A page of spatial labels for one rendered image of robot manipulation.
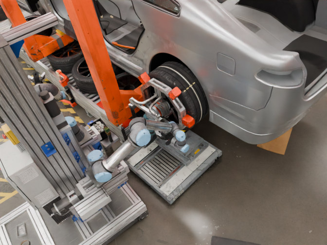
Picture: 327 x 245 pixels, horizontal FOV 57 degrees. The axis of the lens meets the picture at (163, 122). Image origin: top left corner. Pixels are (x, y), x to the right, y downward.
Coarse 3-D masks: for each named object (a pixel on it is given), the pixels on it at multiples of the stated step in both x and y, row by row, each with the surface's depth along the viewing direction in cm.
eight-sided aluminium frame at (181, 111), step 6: (150, 84) 269; (156, 84) 264; (162, 84) 263; (144, 90) 289; (162, 90) 261; (168, 90) 257; (144, 96) 294; (168, 96) 258; (150, 102) 304; (174, 102) 258; (180, 102) 260; (180, 108) 259; (180, 114) 261; (180, 120) 268; (180, 126) 275
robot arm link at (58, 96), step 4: (40, 84) 228; (44, 84) 228; (48, 84) 230; (52, 84) 233; (44, 88) 226; (48, 88) 227; (52, 88) 230; (56, 88) 235; (52, 92) 230; (56, 92) 236; (60, 92) 258; (64, 92) 272; (56, 96) 249; (60, 96) 259; (64, 96) 268; (56, 100) 268; (60, 100) 270
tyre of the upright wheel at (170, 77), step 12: (156, 72) 269; (168, 72) 264; (180, 72) 264; (192, 72) 265; (168, 84) 263; (180, 84) 258; (192, 84) 262; (180, 96) 260; (192, 96) 260; (204, 96) 268; (192, 108) 261; (204, 108) 273; (168, 120) 306
